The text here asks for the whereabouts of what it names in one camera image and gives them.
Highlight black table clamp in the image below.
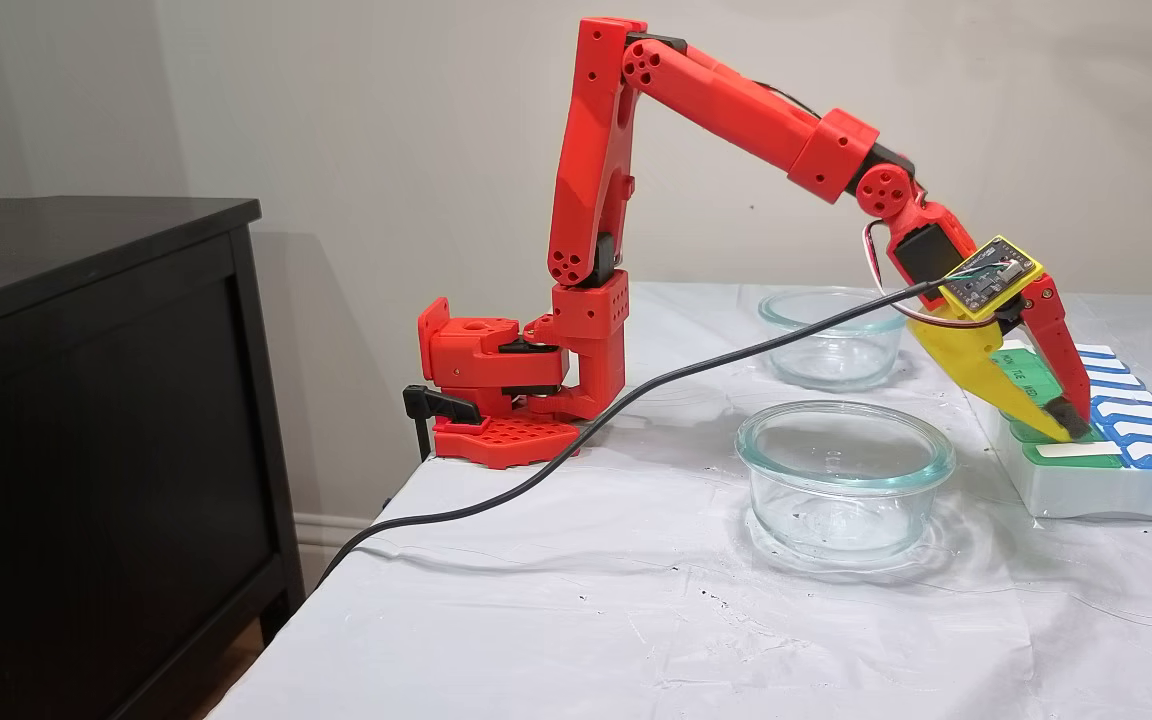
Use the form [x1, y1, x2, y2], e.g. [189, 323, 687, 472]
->
[402, 385, 482, 461]

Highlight clear glass bowl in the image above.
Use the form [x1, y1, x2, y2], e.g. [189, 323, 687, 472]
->
[734, 401, 957, 561]

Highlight white table cover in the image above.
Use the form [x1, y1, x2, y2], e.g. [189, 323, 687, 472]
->
[206, 283, 1152, 720]

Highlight gripper servo wire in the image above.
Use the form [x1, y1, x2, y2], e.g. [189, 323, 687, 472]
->
[863, 218, 1002, 329]

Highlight black wooden cabinet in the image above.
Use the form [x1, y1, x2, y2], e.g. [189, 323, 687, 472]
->
[0, 196, 305, 720]

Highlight weekly pill organizer box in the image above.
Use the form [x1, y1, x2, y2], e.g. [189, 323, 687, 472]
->
[976, 340, 1152, 526]

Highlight black camera cable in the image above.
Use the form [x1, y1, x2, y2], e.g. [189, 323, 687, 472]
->
[311, 262, 1012, 591]

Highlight camera board on yellow mount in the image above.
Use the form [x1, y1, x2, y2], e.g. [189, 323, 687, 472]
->
[938, 235, 1045, 323]

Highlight glass bowl with embossed logo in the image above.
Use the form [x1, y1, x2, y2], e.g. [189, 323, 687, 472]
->
[758, 287, 909, 392]

